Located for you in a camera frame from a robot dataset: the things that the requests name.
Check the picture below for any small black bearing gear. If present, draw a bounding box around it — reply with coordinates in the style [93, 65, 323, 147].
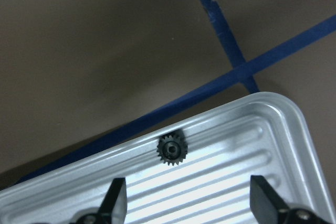
[156, 133, 188, 166]

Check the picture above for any silver ribbed metal tray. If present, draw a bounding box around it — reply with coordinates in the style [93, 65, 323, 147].
[1, 92, 335, 223]

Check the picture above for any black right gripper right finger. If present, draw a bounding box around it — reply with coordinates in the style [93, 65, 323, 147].
[249, 175, 328, 223]

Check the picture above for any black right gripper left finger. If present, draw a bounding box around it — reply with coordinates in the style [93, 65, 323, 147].
[72, 177, 128, 224]

